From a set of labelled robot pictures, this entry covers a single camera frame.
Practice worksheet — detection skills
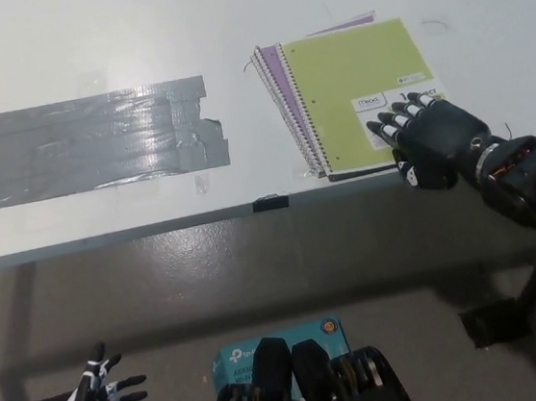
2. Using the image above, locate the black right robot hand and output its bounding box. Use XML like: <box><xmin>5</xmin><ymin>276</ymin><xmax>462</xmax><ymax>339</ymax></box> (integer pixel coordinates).
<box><xmin>364</xmin><ymin>88</ymin><xmax>498</xmax><ymax>198</ymax></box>

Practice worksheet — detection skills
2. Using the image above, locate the grey duct tape patch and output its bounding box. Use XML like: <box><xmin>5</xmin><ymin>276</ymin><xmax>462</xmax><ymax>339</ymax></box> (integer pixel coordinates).
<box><xmin>0</xmin><ymin>72</ymin><xmax>235</xmax><ymax>212</ymax></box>

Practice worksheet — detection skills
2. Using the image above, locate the teal TP-Link cardboard box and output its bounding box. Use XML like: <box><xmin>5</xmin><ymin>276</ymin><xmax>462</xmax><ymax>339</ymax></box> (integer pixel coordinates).
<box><xmin>207</xmin><ymin>314</ymin><xmax>356</xmax><ymax>401</ymax></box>

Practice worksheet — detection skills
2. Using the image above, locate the green spiral Mead notebook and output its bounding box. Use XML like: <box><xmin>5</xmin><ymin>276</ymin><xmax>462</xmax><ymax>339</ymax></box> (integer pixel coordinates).
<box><xmin>274</xmin><ymin>12</ymin><xmax>459</xmax><ymax>188</ymax></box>

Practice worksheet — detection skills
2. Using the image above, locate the purple spiral notebook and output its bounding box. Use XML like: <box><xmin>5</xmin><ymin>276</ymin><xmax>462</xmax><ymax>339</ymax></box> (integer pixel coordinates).
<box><xmin>246</xmin><ymin>10</ymin><xmax>396</xmax><ymax>186</ymax></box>

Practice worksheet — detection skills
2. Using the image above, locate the clear tape piece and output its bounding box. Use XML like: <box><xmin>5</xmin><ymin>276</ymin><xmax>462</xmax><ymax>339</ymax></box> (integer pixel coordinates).
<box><xmin>191</xmin><ymin>173</ymin><xmax>213</xmax><ymax>195</ymax></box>
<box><xmin>291</xmin><ymin>165</ymin><xmax>318</xmax><ymax>182</ymax></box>

